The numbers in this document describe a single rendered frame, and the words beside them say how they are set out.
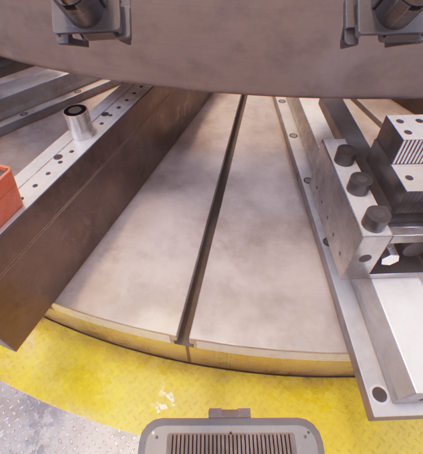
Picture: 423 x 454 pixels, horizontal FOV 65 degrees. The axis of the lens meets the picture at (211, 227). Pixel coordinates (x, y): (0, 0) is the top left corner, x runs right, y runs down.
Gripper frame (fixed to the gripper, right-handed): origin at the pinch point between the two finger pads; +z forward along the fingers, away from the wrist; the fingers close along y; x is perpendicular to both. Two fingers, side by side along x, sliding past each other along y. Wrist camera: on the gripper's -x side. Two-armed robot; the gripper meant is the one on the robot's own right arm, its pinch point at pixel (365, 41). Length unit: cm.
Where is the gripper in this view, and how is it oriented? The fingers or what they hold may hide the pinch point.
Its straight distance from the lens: 69.0
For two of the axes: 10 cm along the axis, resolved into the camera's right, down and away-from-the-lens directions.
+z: 0.1, -0.5, 10.0
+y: -10.0, 0.3, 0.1
